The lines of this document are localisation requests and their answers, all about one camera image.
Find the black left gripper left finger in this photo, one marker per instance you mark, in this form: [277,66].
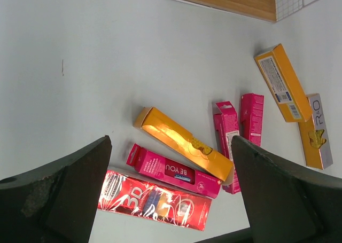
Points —
[56,202]

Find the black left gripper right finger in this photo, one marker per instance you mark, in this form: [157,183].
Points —
[284,201]

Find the red 3D toothpaste box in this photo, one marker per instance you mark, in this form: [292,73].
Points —
[133,196]

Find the silver gold R.O toothpaste box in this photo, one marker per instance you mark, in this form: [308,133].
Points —
[314,136]

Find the pink Be You toothpaste box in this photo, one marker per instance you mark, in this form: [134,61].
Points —
[156,166]

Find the pink toothpaste box middle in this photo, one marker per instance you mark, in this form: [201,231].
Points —
[226,125]

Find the pink toothpaste box right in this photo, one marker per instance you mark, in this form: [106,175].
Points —
[251,117]

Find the orange toothpaste box left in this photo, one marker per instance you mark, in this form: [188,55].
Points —
[161,127]

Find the orange toothpaste box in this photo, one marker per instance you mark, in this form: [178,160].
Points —
[284,84]
[161,127]

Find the orange toothpaste box right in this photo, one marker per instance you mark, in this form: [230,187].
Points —
[284,84]

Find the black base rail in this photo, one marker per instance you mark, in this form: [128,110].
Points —
[240,236]

